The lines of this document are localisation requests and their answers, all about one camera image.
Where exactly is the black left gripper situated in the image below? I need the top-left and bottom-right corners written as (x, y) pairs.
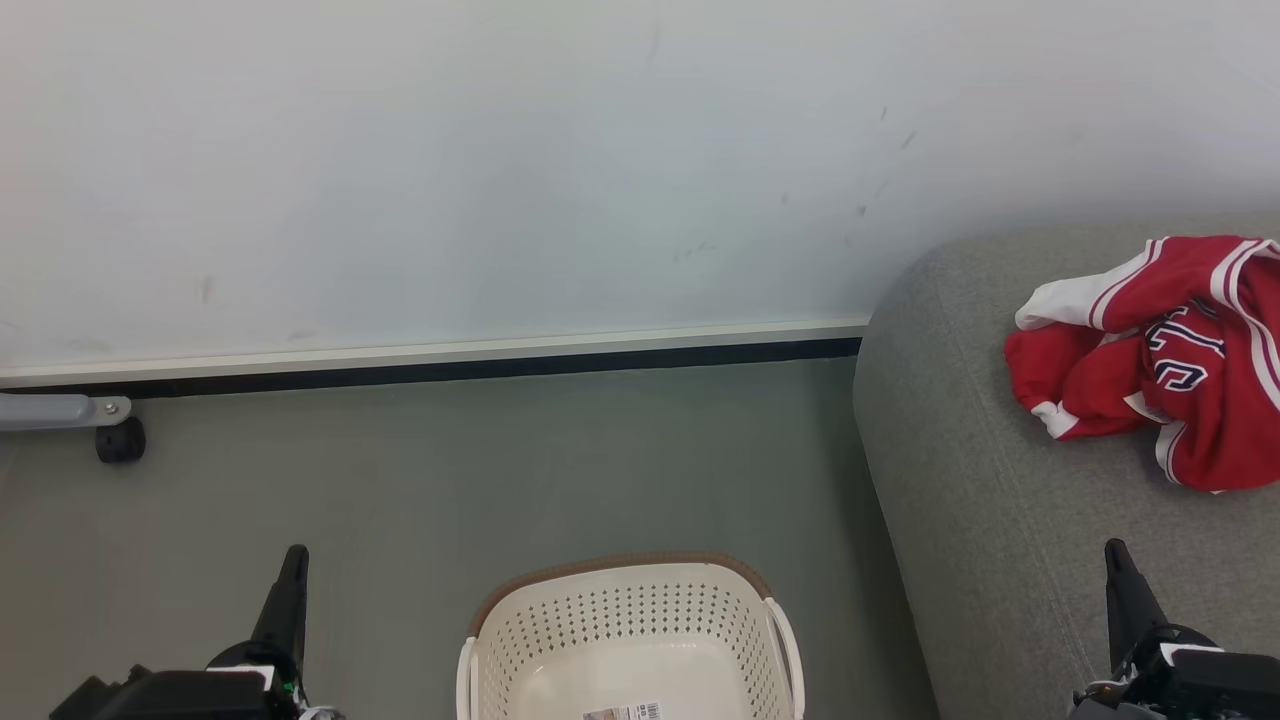
top-left (49, 544), bottom-right (312, 720)

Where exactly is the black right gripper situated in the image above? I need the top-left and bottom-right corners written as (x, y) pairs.
top-left (1069, 537), bottom-right (1280, 720)

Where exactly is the red white sports jersey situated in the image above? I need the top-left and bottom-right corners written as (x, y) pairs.
top-left (1004, 234), bottom-right (1280, 494)

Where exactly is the cream perforated plastic laundry basket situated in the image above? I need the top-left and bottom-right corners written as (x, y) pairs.
top-left (456, 551), bottom-right (807, 720)

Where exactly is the grey fabric sofa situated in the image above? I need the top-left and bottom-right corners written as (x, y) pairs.
top-left (852, 214), bottom-right (1280, 720)

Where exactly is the black caster wheel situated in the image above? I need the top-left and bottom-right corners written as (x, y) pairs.
top-left (95, 416), bottom-right (148, 465)

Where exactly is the white and black baseboard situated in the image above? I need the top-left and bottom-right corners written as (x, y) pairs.
top-left (0, 317), bottom-right (870, 397)

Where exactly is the grey metal stand leg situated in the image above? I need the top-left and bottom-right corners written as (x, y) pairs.
top-left (0, 392), bottom-right (133, 434)

